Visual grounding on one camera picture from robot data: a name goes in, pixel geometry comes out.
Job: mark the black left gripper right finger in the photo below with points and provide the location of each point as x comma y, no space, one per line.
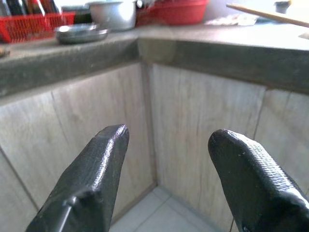
253,183

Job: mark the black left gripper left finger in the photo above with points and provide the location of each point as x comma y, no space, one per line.
91,174

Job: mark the grey wood cabinet front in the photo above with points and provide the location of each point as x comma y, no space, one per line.
72,116
205,120

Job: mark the shallow steel plate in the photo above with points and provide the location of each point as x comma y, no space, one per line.
82,35

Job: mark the aluminium cooking pot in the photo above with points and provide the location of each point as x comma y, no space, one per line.
113,15

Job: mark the red plastic mesh basket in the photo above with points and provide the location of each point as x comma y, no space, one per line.
24,26

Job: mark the crumpled white cloth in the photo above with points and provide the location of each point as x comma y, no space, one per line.
231,19

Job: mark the wooden stick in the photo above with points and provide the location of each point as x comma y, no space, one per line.
270,15

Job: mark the dark sauce bottle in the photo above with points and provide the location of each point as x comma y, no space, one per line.
15,6
49,6
33,6

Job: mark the small cup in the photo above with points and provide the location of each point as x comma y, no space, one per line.
282,7

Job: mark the red plastic basin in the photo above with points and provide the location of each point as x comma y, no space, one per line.
176,13

